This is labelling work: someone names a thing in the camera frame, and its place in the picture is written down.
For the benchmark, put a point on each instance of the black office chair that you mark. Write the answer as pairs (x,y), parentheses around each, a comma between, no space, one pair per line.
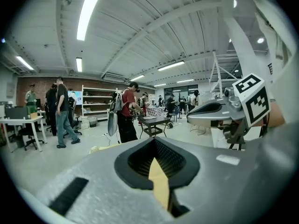
(29,132)

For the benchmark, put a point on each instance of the white open shelving unit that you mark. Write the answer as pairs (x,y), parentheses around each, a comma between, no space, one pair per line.
(98,104)

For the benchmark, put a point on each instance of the white ceiling air conditioner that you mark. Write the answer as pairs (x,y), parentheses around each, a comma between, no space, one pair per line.
(114,77)

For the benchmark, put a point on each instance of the grey basket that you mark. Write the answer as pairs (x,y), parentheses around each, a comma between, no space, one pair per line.
(92,122)

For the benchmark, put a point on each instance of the black monitor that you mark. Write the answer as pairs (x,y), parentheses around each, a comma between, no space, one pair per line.
(16,113)

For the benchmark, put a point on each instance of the person's right forearm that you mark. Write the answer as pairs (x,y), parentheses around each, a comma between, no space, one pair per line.
(275,115)

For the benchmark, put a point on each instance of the group of ceiling tube lights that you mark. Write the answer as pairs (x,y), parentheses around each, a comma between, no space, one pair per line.
(88,13)

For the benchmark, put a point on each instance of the red white checkered tablecloth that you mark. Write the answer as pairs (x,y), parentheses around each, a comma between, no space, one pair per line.
(155,111)

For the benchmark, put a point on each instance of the white metal rack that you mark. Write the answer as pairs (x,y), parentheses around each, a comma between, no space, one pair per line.
(216,78)

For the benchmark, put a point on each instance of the black metal mesh table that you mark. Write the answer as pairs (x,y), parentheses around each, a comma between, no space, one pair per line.
(153,120)

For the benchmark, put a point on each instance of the wall display screen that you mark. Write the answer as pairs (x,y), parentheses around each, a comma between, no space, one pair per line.
(77,98)

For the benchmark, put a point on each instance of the grey shell backpack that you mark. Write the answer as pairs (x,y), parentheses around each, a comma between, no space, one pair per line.
(112,125)

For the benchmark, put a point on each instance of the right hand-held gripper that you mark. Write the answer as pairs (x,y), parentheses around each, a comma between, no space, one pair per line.
(254,101)

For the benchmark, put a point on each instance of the white desk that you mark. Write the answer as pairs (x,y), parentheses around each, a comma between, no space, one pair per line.
(21,120)

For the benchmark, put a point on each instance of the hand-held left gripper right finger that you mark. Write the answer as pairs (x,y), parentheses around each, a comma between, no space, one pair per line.
(222,183)

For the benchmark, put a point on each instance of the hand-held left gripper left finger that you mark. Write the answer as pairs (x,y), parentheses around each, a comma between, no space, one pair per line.
(93,190)

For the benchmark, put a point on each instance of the green box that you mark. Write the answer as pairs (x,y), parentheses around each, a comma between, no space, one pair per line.
(32,111)

